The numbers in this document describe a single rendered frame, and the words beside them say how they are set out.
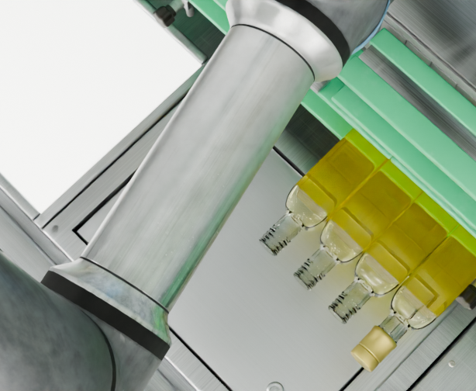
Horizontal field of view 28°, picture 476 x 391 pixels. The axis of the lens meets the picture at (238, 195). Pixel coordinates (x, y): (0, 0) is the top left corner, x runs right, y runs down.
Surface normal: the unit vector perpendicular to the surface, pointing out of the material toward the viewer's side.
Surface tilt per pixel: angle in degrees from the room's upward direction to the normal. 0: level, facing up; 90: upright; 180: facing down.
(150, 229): 91
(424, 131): 90
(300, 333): 90
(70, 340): 136
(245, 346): 90
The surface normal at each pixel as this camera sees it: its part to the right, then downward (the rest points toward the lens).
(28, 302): 0.64, -0.52
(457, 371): -0.01, -0.26
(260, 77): 0.20, -0.14
